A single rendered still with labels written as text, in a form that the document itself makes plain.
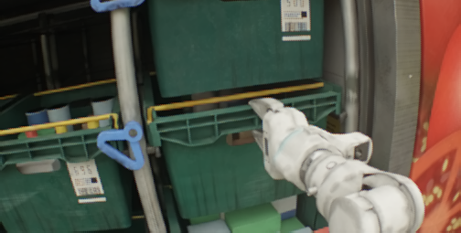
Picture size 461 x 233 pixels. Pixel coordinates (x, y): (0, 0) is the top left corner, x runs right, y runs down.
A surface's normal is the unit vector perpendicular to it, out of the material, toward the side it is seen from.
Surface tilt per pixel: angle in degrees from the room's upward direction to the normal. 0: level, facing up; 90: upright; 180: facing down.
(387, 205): 30
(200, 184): 97
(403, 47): 90
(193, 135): 94
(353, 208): 71
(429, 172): 90
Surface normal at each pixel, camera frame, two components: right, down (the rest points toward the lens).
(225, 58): 0.26, 0.27
